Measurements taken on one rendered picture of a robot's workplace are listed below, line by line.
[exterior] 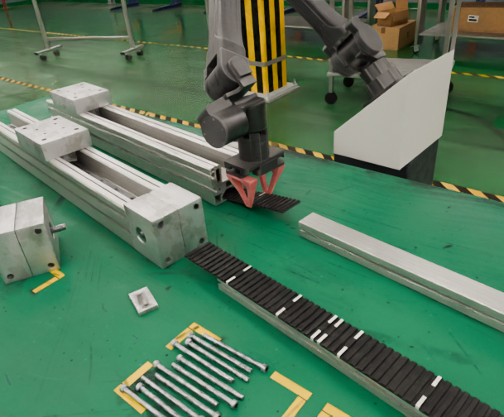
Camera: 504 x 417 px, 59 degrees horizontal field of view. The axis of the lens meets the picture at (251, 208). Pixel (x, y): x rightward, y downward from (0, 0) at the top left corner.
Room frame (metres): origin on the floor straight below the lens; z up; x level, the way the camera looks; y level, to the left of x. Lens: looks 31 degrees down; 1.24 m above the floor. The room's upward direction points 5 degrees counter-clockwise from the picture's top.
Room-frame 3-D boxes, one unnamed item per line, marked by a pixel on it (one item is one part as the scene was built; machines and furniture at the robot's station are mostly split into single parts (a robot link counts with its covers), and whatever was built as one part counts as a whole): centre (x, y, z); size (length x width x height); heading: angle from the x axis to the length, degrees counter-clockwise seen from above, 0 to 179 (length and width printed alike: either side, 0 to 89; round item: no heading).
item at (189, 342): (0.40, 0.06, 0.78); 0.11 x 0.01 x 0.01; 49
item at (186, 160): (1.13, 0.30, 0.82); 0.80 x 0.10 x 0.09; 41
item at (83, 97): (1.31, 0.47, 0.87); 0.16 x 0.11 x 0.07; 41
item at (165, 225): (0.67, 0.14, 0.83); 0.12 x 0.09 x 0.10; 131
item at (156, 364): (0.37, 0.10, 0.78); 0.11 x 0.01 x 0.01; 50
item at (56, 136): (1.00, 0.44, 0.87); 0.16 x 0.11 x 0.07; 41
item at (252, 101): (0.77, -0.01, 0.97); 0.07 x 0.06 x 0.07; 138
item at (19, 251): (0.66, 0.39, 0.83); 0.11 x 0.10 x 0.10; 110
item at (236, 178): (0.76, -0.01, 0.84); 0.07 x 0.07 x 0.09; 41
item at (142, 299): (0.52, 0.18, 0.78); 0.05 x 0.03 x 0.01; 28
